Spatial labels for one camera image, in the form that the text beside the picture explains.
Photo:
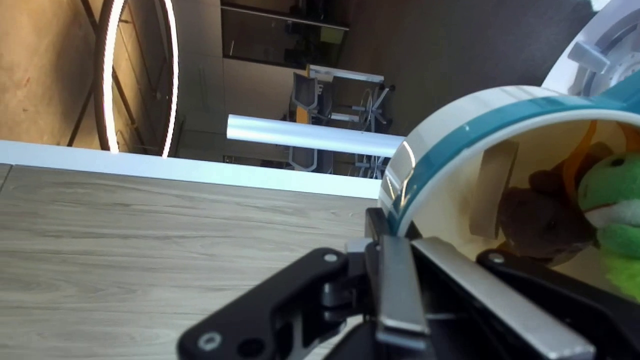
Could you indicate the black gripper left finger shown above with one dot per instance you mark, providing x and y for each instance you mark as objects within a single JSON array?
[{"x": 267, "y": 306}]

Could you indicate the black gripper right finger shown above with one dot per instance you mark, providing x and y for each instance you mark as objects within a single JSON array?
[{"x": 507, "y": 312}]

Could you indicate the white pot with teal band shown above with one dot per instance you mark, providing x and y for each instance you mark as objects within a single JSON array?
[{"x": 452, "y": 193}]

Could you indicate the brown toy food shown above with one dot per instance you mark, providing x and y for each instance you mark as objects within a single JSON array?
[{"x": 540, "y": 220}]

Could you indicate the dark green felt toy food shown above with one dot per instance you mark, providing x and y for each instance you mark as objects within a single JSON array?
[{"x": 610, "y": 182}]

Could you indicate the dark office chair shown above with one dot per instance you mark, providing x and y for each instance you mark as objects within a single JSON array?
[{"x": 373, "y": 121}]

